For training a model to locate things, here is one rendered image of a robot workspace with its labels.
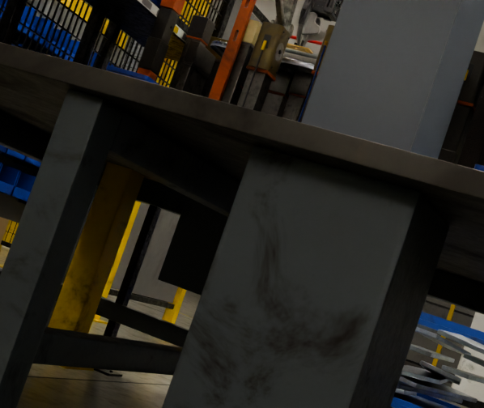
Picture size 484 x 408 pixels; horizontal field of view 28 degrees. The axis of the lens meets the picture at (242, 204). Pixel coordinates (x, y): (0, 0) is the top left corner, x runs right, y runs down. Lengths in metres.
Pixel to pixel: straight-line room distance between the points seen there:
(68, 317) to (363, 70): 1.74
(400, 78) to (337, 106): 0.12
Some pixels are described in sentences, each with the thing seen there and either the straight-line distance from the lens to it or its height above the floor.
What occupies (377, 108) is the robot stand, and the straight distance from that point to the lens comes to 1.65.
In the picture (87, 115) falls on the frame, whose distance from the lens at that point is 1.73.
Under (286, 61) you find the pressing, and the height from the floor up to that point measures 0.99.
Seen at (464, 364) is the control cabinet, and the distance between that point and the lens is 10.14.
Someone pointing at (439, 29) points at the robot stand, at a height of 0.94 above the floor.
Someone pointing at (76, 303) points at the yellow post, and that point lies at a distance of 3.16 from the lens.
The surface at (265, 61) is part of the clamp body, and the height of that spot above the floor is 0.95.
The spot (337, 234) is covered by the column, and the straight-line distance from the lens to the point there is 1.56.
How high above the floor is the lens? 0.43
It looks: 4 degrees up
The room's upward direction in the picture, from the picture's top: 19 degrees clockwise
